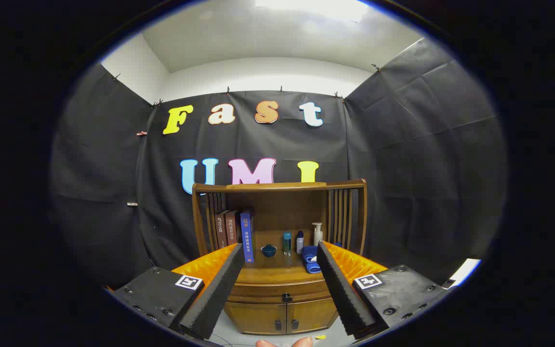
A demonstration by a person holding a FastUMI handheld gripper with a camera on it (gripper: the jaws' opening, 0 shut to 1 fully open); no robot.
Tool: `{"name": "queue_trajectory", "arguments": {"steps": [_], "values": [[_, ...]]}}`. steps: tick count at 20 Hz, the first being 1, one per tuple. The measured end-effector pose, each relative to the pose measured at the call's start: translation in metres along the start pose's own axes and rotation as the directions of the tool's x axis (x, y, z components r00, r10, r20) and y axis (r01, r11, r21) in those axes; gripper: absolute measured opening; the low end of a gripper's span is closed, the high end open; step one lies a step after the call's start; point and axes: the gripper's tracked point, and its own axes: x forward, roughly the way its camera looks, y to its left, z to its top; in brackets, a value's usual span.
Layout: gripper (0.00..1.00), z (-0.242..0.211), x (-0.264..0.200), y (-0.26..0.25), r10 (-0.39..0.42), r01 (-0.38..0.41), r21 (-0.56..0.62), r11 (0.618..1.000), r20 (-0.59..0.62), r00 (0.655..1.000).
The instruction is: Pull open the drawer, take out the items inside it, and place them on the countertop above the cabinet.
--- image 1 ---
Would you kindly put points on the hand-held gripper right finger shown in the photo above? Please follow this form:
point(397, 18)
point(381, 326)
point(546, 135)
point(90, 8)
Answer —
point(342, 294)

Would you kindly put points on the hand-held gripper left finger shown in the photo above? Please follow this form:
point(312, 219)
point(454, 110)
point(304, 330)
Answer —
point(219, 294)

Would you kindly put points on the wooden cabinet door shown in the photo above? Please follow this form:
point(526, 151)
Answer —
point(313, 315)
point(253, 318)

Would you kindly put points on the wooden countertop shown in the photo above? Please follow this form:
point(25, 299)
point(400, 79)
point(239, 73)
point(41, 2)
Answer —
point(277, 270)

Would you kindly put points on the wooden cabinet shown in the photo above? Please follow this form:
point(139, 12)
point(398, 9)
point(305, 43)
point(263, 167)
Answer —
point(282, 207)

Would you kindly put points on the blue folded towel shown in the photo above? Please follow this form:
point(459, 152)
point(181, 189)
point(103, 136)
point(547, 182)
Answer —
point(310, 260)

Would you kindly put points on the blue book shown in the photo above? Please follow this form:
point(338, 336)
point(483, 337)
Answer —
point(247, 238)

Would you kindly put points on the dark brown book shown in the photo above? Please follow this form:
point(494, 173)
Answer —
point(222, 231)

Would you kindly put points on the white pump bottle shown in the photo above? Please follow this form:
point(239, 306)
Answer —
point(317, 236)

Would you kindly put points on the dark blue lidded teacup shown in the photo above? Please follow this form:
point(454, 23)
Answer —
point(268, 250)

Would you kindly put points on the white bottle with blue cap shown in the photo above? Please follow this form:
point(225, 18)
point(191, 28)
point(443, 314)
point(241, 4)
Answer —
point(299, 245)

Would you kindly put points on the reddish brown book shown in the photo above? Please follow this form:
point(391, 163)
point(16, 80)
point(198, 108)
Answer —
point(233, 229)

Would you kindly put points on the teal glass bottle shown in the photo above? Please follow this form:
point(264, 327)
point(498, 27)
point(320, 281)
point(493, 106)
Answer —
point(287, 243)

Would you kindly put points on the black backdrop cloth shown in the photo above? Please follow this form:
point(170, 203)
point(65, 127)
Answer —
point(403, 144)

